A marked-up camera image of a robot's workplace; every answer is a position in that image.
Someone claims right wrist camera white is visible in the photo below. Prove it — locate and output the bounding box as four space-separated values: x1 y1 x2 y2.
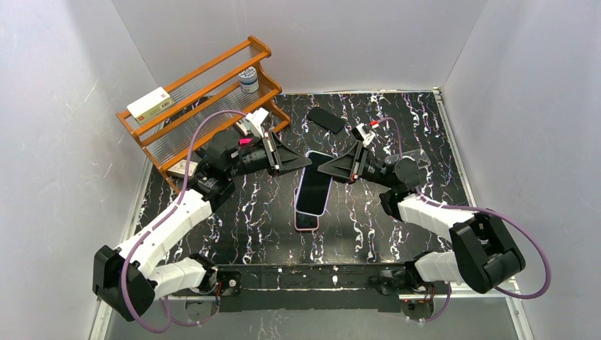
352 121 379 148

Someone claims orange wooden shelf rack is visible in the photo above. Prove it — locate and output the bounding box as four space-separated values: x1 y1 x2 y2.
116 35 291 191

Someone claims beige staples box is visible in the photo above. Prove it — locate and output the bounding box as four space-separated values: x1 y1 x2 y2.
167 159 198 179

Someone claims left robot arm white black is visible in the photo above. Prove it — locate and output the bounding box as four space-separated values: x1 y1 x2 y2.
92 130 312 322

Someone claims pink phone case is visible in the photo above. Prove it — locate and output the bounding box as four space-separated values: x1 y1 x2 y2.
293 186 320 232

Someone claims white teal stapler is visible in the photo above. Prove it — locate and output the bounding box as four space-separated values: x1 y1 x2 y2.
235 122 249 136

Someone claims dark teal phone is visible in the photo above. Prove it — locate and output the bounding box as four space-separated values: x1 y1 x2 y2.
296 152 333 215

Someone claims lilac phone case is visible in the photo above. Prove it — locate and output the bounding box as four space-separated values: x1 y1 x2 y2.
294 150 335 217

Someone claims white blue round jar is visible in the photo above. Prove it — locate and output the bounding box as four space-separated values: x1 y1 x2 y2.
238 67 259 94

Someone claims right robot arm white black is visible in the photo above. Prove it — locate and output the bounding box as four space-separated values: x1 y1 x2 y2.
318 142 526 293

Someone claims black phone case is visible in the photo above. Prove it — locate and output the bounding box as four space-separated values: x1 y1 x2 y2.
306 107 345 134

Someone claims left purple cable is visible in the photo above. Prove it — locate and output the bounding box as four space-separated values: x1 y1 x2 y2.
120 110 249 334

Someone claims white cardboard box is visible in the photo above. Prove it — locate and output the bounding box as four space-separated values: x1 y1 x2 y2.
127 87 174 124

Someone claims purple cable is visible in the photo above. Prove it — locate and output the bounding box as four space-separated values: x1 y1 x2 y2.
371 117 551 323
120 110 249 334

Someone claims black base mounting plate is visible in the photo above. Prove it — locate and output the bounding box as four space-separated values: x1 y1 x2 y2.
206 263 453 314

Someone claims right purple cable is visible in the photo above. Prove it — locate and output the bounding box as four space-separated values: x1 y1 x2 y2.
371 117 551 323

